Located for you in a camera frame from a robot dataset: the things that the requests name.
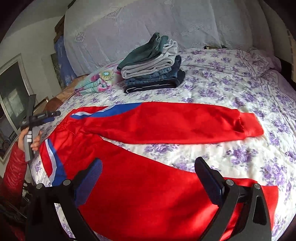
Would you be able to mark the red track pants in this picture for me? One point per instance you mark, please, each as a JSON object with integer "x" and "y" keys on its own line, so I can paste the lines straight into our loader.
{"x": 136, "y": 198}

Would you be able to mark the left hand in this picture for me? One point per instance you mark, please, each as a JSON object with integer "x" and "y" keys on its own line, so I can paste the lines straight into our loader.
{"x": 35, "y": 144}

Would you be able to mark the brown pillow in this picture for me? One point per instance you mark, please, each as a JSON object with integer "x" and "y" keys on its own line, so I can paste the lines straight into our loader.
{"x": 64, "y": 95}

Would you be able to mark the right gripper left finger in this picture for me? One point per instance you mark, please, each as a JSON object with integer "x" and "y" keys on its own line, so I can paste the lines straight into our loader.
{"x": 43, "y": 221}

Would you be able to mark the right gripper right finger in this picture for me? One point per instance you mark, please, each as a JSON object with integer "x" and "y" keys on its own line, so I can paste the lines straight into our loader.
{"x": 253, "y": 221}

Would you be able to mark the red jacket forearm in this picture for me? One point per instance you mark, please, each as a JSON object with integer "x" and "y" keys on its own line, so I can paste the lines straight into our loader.
{"x": 14, "y": 176}

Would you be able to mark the folded blue jeans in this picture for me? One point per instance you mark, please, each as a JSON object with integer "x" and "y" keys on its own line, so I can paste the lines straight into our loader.
{"x": 166, "y": 73}

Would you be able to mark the window with white frame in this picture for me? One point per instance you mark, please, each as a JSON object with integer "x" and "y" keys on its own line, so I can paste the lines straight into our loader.
{"x": 15, "y": 92}

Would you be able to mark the folded floral teal blanket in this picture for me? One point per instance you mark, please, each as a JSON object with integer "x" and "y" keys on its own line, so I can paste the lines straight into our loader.
{"x": 100, "y": 80}

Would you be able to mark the blue patterned hanging cloth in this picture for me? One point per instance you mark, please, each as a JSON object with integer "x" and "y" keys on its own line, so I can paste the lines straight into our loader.
{"x": 66, "y": 71}

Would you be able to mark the white lace headboard cover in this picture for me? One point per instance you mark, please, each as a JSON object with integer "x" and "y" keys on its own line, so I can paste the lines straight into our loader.
{"x": 99, "y": 32}

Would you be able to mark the folded grey pants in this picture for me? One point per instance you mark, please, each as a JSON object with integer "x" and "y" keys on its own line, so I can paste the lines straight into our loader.
{"x": 165, "y": 60}

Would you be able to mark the folded dark green pants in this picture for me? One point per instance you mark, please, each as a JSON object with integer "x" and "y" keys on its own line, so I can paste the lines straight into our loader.
{"x": 152, "y": 49}

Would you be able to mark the purple floral bed quilt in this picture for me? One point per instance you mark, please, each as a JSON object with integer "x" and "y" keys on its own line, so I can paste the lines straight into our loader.
{"x": 250, "y": 82}

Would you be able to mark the wooden picture frame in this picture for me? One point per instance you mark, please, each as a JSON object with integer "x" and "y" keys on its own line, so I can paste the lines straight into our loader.
{"x": 39, "y": 108}

